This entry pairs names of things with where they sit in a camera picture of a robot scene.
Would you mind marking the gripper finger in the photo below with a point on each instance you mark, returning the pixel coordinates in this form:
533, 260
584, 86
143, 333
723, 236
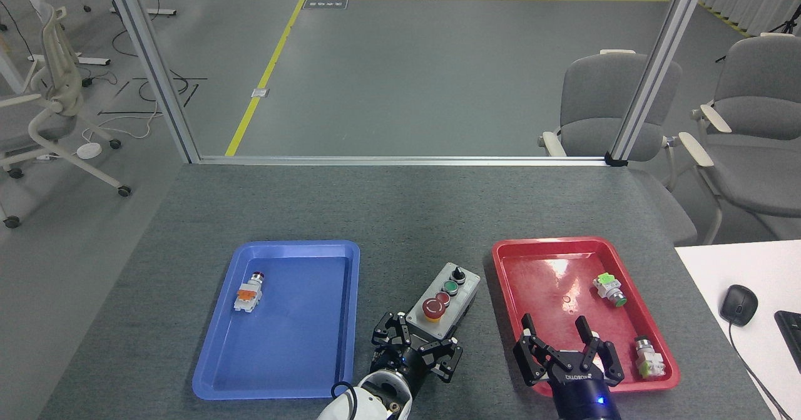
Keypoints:
606, 358
447, 357
532, 357
393, 331

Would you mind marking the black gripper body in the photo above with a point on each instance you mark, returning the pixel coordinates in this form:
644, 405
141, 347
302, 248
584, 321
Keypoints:
582, 395
407, 360

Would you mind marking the grey control box with buttons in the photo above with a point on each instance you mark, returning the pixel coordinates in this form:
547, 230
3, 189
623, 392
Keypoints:
460, 301

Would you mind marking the red plastic tray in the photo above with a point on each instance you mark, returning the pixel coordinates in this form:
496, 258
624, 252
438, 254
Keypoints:
538, 295

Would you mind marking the blue plastic tray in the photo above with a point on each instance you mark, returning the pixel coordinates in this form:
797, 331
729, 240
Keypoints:
300, 320

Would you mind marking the black computer mouse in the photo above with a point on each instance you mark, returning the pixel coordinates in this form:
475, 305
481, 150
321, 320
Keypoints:
739, 304

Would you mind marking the white side table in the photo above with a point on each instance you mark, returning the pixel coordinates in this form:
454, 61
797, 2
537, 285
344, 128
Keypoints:
719, 263

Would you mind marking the black keyboard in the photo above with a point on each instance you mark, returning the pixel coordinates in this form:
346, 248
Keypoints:
791, 342

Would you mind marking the grey chair with armrests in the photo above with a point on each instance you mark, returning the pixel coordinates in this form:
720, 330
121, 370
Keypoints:
757, 157
594, 101

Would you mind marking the silver floor socket plate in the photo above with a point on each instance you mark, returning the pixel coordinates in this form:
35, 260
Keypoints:
260, 92

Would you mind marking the dark floor sign plate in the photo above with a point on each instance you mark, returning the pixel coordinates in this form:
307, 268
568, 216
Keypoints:
325, 4

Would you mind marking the white round floor device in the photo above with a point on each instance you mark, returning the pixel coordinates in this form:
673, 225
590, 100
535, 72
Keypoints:
89, 151

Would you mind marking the black tripod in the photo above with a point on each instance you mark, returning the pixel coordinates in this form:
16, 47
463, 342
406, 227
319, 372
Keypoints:
790, 27

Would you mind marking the white office chair on wheels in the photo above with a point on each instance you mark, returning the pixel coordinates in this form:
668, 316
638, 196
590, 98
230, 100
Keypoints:
53, 104

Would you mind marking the white desk foot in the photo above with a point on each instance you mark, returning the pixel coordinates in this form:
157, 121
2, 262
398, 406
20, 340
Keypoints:
75, 60

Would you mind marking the silver switch with green block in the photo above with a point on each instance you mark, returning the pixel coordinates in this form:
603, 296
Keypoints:
649, 358

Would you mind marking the green push button switch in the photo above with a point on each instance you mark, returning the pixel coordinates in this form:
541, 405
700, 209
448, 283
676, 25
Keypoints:
608, 287

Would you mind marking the red push button switch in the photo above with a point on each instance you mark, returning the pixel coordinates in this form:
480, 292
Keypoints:
248, 296

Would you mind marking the silver aluminium rail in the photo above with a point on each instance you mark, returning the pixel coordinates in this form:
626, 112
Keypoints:
400, 161

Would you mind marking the black corner bracket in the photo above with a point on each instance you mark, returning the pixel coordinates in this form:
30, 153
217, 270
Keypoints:
616, 159

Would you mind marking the silver aluminium post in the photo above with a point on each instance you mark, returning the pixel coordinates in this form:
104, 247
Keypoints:
153, 69
660, 63

